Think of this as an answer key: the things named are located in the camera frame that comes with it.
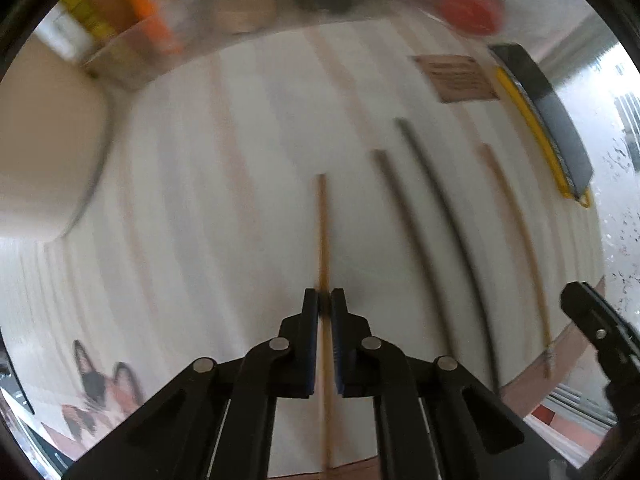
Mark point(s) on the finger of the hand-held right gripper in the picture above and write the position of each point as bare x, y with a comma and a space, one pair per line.
592, 317

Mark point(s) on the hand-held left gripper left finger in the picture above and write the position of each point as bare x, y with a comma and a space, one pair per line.
311, 350

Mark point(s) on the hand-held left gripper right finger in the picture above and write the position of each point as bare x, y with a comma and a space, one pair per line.
341, 350

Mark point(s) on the light bamboo chopstick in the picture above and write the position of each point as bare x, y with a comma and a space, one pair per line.
323, 220

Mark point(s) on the cream cylindrical chopstick holder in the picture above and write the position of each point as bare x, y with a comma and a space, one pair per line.
45, 150

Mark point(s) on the white-ended bamboo chopstick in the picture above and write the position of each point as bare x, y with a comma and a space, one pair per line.
520, 230

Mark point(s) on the dark wooden chopstick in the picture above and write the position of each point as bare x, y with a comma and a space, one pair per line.
450, 220
410, 225

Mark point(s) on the black phone in yellow case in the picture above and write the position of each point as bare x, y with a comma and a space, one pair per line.
547, 120

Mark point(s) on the small brown card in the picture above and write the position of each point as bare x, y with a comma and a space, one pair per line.
456, 78

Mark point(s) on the dark-lidded glass jar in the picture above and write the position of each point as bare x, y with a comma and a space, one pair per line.
247, 17

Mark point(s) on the red tomato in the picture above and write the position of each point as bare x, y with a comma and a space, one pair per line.
467, 2

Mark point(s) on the small orange bottle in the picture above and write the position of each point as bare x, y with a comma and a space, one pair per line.
145, 5

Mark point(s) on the yellow-green box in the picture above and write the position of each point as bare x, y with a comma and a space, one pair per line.
80, 15

